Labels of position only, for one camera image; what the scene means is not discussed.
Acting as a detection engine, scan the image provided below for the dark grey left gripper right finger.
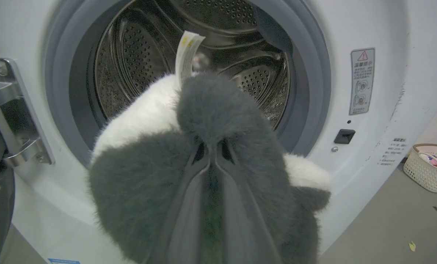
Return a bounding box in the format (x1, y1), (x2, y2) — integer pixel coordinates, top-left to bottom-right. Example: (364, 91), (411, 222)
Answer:
(215, 139), (282, 264)

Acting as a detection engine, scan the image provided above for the white front-load washing machine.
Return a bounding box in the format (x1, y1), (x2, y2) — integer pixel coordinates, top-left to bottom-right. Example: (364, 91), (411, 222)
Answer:
(0, 0), (437, 264)

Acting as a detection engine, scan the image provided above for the grey and white plush toy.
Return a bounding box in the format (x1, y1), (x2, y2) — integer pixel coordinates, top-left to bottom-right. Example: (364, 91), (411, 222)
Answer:
(88, 31), (332, 264)

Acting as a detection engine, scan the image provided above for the warning sticker label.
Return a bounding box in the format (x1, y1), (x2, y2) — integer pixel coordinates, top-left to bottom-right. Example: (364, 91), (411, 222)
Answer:
(349, 48), (375, 116)

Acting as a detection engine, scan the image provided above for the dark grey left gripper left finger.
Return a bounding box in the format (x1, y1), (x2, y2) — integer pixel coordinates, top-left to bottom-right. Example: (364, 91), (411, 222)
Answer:
(148, 145), (211, 264)

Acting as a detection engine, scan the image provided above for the white woven laundry basket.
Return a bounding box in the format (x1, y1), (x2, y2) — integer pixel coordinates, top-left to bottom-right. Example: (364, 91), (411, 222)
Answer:
(403, 143), (437, 193)

